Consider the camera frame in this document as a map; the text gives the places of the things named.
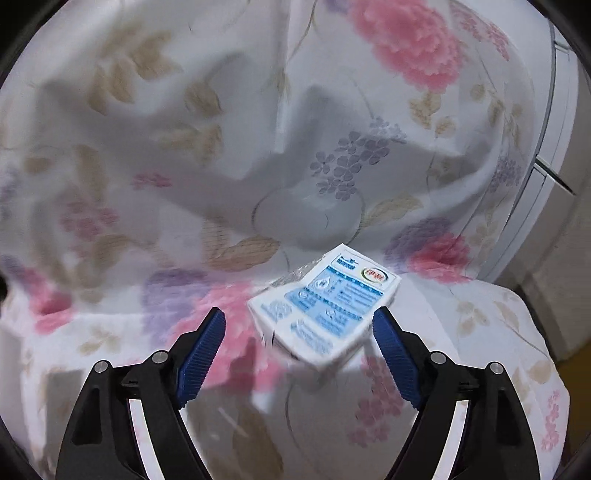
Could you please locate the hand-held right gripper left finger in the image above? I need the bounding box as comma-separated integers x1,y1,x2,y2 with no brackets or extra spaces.
55,307,227,480

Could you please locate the white and blue carton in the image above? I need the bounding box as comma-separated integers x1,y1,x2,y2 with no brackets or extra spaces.
247,242,402,370

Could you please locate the floral printed cloth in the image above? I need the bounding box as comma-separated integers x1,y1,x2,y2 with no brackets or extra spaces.
0,0,573,480

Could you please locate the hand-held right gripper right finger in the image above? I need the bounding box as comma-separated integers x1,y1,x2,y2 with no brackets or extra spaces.
372,305,541,480

